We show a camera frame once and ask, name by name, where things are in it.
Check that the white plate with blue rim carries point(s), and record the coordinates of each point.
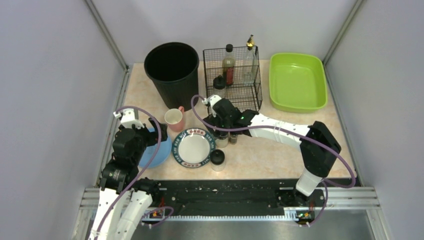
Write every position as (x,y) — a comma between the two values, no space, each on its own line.
(192,147)

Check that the pink ceramic mug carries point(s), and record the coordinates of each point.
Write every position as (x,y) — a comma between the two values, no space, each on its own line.
(174,119)

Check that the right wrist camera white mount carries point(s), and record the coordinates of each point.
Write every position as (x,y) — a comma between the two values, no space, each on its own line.
(210,102)

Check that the blue plastic plate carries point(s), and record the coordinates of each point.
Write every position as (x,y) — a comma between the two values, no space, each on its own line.
(163,153)

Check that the clear glass bottle gold cap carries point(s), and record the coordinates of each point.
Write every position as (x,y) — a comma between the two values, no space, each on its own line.
(250,62)

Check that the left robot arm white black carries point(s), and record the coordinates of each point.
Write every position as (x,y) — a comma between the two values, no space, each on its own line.
(123,198)

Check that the green plastic basin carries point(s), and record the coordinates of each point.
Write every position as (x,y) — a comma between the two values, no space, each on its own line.
(297,83)

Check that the black plastic waste bin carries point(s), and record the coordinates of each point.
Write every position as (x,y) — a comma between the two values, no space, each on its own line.
(173,69)

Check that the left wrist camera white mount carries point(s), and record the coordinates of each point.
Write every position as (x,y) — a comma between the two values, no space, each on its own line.
(129,118)

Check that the spice jar black lid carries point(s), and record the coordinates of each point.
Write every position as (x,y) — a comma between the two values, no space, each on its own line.
(222,140)
(217,160)
(219,86)

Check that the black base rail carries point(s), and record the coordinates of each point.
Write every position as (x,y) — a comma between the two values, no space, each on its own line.
(234,198)

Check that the small dark spice jar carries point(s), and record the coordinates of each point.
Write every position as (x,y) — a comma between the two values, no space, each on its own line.
(233,138)

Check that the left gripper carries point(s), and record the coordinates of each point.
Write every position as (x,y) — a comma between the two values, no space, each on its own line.
(152,129)

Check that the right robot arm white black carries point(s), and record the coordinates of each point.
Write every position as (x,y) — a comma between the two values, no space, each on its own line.
(318,147)

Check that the black wire mesh rack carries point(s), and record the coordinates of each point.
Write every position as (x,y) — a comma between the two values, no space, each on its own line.
(241,96)

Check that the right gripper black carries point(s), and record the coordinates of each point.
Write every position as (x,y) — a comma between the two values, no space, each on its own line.
(216,120)

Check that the dark sauce bottle black cap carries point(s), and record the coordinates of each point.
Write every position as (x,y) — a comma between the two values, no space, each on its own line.
(228,65)

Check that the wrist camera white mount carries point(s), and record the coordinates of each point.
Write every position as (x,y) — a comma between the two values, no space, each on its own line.
(210,102)
(129,118)

